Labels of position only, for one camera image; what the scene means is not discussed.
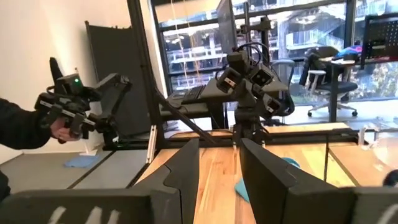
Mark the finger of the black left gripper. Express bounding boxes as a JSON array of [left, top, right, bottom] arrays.
[[216, 67, 244, 94], [263, 93, 282, 114]]

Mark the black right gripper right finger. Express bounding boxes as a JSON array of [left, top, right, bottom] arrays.
[[239, 138, 398, 224]]

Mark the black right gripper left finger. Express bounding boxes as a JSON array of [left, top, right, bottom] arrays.
[[0, 138, 200, 224]]

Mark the clear plastic cup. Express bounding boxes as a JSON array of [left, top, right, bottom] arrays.
[[357, 124, 379, 147]]

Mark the person's forearm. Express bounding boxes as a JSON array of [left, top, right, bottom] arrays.
[[0, 98, 53, 151]]

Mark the grey mesh office chair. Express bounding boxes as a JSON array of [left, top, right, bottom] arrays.
[[270, 58, 296, 125]]

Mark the teal cloth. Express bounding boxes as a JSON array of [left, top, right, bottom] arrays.
[[234, 157, 301, 203]]

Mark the black keyboard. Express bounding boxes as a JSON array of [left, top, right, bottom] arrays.
[[169, 85, 206, 105]]

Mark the silver aluminium bar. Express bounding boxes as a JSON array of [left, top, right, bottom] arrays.
[[146, 124, 158, 165]]

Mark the black monitor stand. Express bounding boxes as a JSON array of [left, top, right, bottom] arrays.
[[238, 15, 271, 63]]

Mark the grey computer monitor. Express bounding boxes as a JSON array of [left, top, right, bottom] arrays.
[[216, 0, 238, 56]]

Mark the background office desk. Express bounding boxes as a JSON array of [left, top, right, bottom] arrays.
[[320, 55, 398, 123]]

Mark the white black office chair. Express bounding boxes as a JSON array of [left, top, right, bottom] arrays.
[[298, 46, 359, 118]]

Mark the blue red bag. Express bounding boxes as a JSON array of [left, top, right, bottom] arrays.
[[331, 45, 364, 62]]

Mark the blue floor mat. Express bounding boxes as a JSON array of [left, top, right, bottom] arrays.
[[64, 154, 101, 169]]

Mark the dark grey partition panel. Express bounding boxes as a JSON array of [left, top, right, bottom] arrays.
[[85, 21, 152, 138]]

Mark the black perforated panel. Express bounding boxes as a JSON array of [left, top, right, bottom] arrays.
[[361, 14, 398, 68]]

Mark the person's hand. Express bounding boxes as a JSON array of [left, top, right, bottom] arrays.
[[49, 117, 81, 144]]

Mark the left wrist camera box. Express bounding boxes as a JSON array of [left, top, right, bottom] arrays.
[[248, 63, 275, 87]]

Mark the black aluminium rig frame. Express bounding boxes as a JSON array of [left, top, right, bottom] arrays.
[[126, 0, 363, 184]]

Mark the black window frame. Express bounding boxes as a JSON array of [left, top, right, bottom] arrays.
[[152, 0, 398, 103]]

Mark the black leader arm with handle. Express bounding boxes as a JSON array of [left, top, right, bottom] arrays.
[[34, 57, 133, 150]]

